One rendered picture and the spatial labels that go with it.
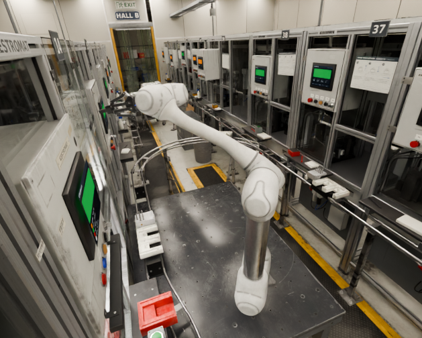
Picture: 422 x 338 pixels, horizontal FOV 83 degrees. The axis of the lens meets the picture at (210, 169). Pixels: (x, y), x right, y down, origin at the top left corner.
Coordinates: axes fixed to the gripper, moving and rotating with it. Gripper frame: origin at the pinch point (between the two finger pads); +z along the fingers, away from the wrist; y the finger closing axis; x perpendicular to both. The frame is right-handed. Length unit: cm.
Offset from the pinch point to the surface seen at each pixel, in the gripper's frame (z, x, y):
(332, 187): -118, -72, -110
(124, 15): 319, -729, 143
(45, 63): -20, 45, 22
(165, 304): -17, 44, -84
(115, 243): -16, 50, -38
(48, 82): -19, 45, 18
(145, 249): 8, 10, -84
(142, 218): 18, -13, -78
